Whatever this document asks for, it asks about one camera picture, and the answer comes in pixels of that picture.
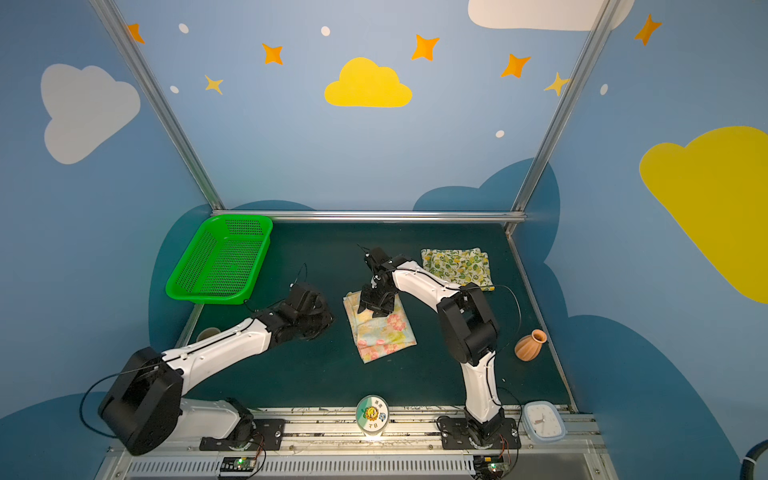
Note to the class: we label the green plastic basket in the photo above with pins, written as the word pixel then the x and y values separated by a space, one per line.
pixel 222 261

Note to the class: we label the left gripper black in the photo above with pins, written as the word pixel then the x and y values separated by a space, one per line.
pixel 318 313

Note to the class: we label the green circuit board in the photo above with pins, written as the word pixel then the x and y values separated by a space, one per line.
pixel 237 467
pixel 489 468

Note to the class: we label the right green circuit board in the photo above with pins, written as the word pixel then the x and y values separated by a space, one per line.
pixel 489 468

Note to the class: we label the grey ceramic mug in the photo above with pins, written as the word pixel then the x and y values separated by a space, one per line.
pixel 207 333

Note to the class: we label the pastel floral skirt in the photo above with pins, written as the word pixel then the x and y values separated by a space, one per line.
pixel 376 337

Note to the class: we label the right aluminium frame post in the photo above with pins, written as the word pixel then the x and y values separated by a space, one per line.
pixel 583 68

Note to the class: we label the lemon print skirt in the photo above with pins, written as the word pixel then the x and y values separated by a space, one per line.
pixel 459 266

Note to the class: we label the white square clock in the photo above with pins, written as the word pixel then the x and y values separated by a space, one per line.
pixel 542 422

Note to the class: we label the left green circuit board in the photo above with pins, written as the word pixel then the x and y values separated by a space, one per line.
pixel 237 467

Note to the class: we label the aluminium rail base frame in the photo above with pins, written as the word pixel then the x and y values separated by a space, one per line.
pixel 326 442

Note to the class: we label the small terracotta cup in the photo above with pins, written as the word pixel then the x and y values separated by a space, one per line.
pixel 530 346

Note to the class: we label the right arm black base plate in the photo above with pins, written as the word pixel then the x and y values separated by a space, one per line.
pixel 455 435

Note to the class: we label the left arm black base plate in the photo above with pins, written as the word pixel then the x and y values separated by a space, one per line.
pixel 270 435

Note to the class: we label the aluminium frame post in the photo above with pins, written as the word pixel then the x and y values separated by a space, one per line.
pixel 583 68
pixel 113 21

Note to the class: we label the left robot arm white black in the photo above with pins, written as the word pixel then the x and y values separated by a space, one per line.
pixel 144 406

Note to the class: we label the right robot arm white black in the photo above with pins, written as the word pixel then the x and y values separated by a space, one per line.
pixel 470 330

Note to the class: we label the round white green tape dispenser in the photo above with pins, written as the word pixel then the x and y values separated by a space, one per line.
pixel 372 415

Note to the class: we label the left aluminium frame post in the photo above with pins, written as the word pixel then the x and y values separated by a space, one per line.
pixel 113 21

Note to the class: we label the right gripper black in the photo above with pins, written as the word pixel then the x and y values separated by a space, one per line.
pixel 375 297

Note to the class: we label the rear aluminium frame bar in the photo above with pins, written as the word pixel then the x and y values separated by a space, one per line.
pixel 381 216

